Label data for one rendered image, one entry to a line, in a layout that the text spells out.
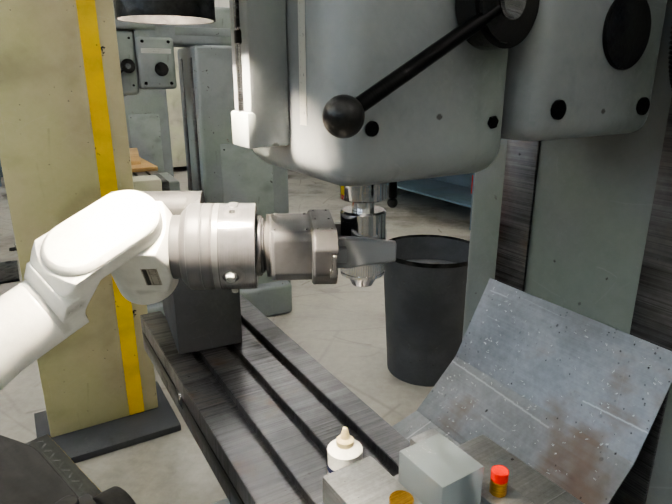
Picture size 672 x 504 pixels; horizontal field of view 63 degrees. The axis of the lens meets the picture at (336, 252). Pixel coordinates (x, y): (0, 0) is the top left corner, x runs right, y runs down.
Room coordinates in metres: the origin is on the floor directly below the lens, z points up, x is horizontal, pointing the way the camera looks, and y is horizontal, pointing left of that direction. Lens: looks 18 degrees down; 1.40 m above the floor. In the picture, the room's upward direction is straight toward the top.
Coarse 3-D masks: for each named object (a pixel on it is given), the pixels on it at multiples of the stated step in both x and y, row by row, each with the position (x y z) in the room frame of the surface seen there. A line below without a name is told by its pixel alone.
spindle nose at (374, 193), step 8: (376, 184) 0.53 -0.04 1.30; (384, 184) 0.54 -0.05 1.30; (344, 192) 0.54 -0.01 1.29; (352, 192) 0.53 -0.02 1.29; (360, 192) 0.53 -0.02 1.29; (368, 192) 0.53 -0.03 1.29; (376, 192) 0.53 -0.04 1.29; (384, 192) 0.54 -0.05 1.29; (344, 200) 0.54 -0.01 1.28; (352, 200) 0.53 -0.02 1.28; (360, 200) 0.53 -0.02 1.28; (368, 200) 0.53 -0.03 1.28; (376, 200) 0.53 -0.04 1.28
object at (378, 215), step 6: (342, 210) 0.55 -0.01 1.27; (348, 210) 0.55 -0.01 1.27; (354, 210) 0.55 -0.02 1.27; (372, 210) 0.55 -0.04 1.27; (378, 210) 0.55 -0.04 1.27; (384, 210) 0.55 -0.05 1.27; (342, 216) 0.54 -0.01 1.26; (348, 216) 0.54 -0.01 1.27; (354, 216) 0.53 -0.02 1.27; (360, 216) 0.53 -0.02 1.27; (366, 216) 0.53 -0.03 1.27; (372, 216) 0.53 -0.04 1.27; (378, 216) 0.54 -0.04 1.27; (384, 216) 0.54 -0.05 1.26; (348, 222) 0.54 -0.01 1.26; (354, 222) 0.53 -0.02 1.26; (360, 222) 0.53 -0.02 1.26; (366, 222) 0.53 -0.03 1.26; (372, 222) 0.53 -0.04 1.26; (378, 222) 0.54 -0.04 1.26
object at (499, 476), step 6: (492, 468) 0.43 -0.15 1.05; (498, 468) 0.43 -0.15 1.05; (504, 468) 0.43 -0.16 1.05; (492, 474) 0.43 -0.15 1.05; (498, 474) 0.42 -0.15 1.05; (504, 474) 0.42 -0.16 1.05; (492, 480) 0.43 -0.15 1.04; (498, 480) 0.42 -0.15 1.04; (504, 480) 0.42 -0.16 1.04; (492, 486) 0.42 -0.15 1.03; (498, 486) 0.42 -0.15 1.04; (504, 486) 0.42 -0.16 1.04; (492, 492) 0.42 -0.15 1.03; (498, 492) 0.42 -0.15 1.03; (504, 492) 0.42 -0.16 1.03
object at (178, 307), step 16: (176, 288) 0.91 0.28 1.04; (176, 304) 0.91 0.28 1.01; (192, 304) 0.92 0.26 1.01; (208, 304) 0.93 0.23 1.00; (224, 304) 0.94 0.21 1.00; (176, 320) 0.90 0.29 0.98; (192, 320) 0.92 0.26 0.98; (208, 320) 0.93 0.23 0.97; (224, 320) 0.94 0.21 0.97; (240, 320) 0.95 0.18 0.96; (176, 336) 0.91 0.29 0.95; (192, 336) 0.91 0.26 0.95; (208, 336) 0.93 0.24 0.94; (224, 336) 0.94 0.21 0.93; (240, 336) 0.95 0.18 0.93
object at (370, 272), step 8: (344, 224) 0.54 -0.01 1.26; (352, 224) 0.53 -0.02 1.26; (360, 224) 0.53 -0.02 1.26; (368, 224) 0.53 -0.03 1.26; (376, 224) 0.53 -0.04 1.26; (384, 224) 0.55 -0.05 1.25; (344, 232) 0.54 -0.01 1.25; (352, 232) 0.53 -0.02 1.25; (360, 232) 0.53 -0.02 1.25; (368, 232) 0.53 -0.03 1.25; (376, 232) 0.53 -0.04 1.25; (384, 232) 0.55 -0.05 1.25; (376, 264) 0.54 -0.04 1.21; (384, 264) 0.55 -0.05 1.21; (344, 272) 0.54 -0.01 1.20; (352, 272) 0.53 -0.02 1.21; (360, 272) 0.53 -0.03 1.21; (368, 272) 0.53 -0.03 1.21; (376, 272) 0.54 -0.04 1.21; (384, 272) 0.55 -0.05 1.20
